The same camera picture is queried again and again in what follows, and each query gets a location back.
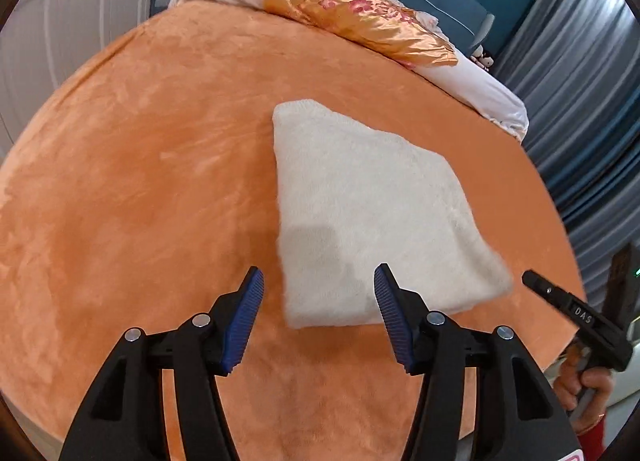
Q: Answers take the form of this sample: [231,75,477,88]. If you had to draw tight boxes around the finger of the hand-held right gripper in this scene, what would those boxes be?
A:
[522,269,568,309]

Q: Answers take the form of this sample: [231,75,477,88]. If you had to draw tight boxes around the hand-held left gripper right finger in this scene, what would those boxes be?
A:
[375,263,583,461]

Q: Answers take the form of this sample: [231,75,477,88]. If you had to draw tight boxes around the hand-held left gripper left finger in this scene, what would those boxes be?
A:
[60,267,265,461]

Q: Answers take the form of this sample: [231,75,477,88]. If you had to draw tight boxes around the white fluffy garment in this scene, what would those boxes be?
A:
[272,98,516,329]

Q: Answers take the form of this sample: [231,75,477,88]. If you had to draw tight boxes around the person's right forearm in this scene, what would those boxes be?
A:
[575,411,609,461]

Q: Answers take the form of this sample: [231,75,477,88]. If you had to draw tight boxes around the person's right hand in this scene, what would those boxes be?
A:
[554,341,613,434]

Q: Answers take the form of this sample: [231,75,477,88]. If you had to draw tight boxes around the orange plush blanket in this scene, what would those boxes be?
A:
[0,0,588,461]

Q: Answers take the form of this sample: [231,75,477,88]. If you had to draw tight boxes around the grey curtain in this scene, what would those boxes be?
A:
[492,0,640,342]

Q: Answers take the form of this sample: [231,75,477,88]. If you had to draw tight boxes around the small plush toy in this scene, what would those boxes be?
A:
[469,44,496,73]

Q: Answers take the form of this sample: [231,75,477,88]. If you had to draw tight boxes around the gold floral satin pillow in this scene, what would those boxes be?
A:
[263,0,459,71]

